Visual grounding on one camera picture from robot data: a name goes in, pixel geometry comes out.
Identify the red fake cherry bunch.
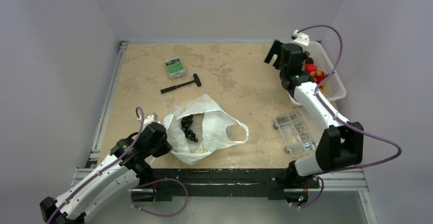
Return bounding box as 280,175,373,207
309,70,329,85

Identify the dark fake grape bunch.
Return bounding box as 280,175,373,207
181,115,199,142

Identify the white plastic shopping bag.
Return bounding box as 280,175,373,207
162,94,249,165

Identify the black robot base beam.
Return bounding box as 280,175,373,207
119,158,321,203

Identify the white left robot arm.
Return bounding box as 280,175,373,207
39,122,172,223

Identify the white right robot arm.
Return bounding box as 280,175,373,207
264,40,364,187

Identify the dark maroon fake fruit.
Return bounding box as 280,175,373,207
305,57,314,64

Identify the red fake strawberry in basket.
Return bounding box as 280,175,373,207
305,63,318,73

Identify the white plastic basket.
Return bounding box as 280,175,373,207
303,41,347,102

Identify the green labelled screw box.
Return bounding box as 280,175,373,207
164,57,187,80

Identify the black rubber mallet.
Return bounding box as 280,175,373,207
160,73,202,94

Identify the clear compartment screw organizer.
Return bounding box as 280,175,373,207
273,109,317,157

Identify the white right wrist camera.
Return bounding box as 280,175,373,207
292,30,310,47

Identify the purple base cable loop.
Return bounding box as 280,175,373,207
130,176,188,217

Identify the aluminium frame rail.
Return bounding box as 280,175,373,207
88,41,129,161

